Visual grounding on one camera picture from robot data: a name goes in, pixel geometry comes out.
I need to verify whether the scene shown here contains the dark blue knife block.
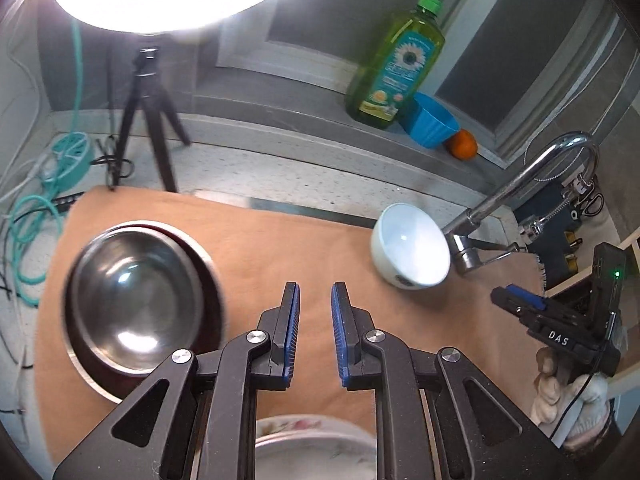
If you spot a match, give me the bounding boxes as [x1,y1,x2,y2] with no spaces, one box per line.
[515,185,586,286]

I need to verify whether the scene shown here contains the light blue ceramic bowl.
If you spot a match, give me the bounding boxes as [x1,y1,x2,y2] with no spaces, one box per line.
[370,203,452,291]

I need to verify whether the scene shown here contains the black cable bundle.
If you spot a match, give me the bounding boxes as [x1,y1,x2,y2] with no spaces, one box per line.
[92,137,135,181]

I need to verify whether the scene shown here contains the teal cable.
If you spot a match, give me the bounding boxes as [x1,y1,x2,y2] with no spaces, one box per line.
[10,22,96,309]

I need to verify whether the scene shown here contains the green dish soap bottle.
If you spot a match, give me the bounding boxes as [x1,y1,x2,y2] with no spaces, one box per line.
[345,0,463,130]

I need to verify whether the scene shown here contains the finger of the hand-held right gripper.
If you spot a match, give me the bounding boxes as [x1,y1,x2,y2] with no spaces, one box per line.
[504,284,548,313]
[490,287,540,328]

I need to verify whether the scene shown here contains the black handled scissors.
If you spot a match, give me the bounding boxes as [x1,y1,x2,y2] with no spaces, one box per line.
[575,187,606,221]

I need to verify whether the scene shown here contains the brown table cloth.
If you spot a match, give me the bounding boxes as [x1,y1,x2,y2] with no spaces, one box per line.
[35,187,546,466]

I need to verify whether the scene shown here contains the small stainless steel bowl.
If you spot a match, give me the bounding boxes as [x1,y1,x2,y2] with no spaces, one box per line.
[65,230,207,376]

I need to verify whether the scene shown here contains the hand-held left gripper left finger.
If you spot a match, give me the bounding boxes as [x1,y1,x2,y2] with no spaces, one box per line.
[52,281,302,480]

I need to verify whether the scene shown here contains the chrome kitchen faucet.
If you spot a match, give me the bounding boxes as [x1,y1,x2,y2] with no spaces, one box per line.
[440,131,600,276]

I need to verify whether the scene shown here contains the person's right hand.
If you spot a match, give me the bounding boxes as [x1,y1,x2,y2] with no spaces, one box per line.
[530,347,608,448]

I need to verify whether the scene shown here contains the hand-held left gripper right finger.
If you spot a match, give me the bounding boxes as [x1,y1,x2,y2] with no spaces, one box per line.
[330,281,578,480]

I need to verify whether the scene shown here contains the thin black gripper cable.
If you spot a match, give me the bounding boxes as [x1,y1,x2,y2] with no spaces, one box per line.
[550,310,618,441]

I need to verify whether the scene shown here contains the large stainless steel bowl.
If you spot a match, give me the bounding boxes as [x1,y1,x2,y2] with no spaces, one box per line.
[62,220,226,405]

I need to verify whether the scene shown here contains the orange fruit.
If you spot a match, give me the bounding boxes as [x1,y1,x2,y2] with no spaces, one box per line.
[446,129,479,161]

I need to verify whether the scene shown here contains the teal cable reel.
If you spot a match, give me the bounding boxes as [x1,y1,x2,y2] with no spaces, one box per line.
[50,132,95,181]

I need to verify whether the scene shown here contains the black tripod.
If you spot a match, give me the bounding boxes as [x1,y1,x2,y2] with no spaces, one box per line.
[105,32,192,193]

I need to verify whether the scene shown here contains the deep pink floral plate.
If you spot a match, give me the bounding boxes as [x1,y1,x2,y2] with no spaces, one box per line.
[255,414,378,480]

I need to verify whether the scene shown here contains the blue fluted plastic bowl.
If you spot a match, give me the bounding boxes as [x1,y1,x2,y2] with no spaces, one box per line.
[400,91,461,150]

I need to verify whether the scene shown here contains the metal hose pull-out sprayer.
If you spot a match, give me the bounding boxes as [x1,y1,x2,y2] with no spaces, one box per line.
[517,110,598,248]

